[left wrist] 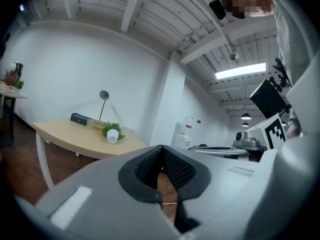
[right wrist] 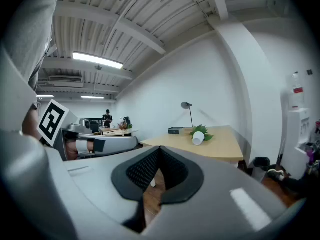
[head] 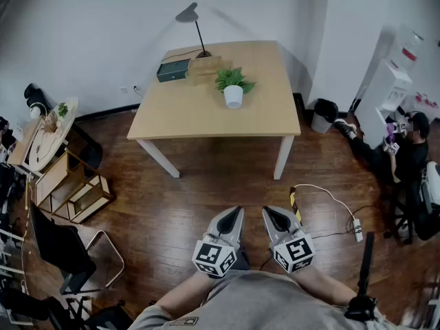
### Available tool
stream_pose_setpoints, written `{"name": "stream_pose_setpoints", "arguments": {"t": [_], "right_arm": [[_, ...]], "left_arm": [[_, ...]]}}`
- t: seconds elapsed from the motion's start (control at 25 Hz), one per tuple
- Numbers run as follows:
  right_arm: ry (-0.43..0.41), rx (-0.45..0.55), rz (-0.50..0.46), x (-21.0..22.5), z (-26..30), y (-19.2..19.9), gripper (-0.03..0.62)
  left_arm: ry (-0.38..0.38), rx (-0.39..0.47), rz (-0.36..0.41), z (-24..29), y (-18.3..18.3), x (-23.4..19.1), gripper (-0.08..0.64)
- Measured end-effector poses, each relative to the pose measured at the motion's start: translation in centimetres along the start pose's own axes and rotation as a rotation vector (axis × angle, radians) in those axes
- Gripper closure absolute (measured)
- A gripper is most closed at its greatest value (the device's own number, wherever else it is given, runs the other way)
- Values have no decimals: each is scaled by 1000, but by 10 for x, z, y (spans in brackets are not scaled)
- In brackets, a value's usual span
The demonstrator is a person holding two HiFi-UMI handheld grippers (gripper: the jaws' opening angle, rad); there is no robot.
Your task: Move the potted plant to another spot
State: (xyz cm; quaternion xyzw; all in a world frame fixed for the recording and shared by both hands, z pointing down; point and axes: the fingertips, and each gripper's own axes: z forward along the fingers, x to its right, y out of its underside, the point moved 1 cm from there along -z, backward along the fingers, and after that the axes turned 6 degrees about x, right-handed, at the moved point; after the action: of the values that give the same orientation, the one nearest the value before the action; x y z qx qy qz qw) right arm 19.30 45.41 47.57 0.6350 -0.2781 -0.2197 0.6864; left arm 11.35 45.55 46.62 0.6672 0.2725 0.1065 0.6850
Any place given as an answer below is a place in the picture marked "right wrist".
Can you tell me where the ceiling air conditioner unit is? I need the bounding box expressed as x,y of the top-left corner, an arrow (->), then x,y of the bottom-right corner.
48,75 -> 85,88

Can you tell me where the round white table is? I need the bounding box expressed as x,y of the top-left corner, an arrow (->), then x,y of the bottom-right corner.
99,127 -> 139,137

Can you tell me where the black and white shoe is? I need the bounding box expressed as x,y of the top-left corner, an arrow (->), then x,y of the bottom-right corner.
266,169 -> 286,183

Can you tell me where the dark grey desk lamp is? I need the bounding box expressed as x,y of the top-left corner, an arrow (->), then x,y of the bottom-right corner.
180,101 -> 195,129

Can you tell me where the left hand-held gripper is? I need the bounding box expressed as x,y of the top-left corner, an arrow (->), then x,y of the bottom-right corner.
36,98 -> 139,161

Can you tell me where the white water dispenser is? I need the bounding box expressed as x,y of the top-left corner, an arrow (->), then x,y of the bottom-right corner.
280,107 -> 312,180

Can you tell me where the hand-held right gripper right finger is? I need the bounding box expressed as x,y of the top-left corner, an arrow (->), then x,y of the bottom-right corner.
141,145 -> 305,240

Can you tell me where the clear water jug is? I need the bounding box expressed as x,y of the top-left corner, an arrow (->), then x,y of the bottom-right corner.
289,71 -> 306,110

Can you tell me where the person's left hand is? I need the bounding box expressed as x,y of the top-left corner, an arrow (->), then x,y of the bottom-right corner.
65,138 -> 96,160

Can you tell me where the dark green box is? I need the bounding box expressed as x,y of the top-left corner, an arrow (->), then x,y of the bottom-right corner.
167,126 -> 186,136

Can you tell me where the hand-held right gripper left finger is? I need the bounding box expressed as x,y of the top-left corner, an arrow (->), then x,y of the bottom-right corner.
62,145 -> 161,234

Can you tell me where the person's grey shirt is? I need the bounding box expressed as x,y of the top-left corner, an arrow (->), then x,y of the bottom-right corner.
4,0 -> 62,91

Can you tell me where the person's left forearm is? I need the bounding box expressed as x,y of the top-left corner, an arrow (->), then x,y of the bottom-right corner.
21,103 -> 42,141

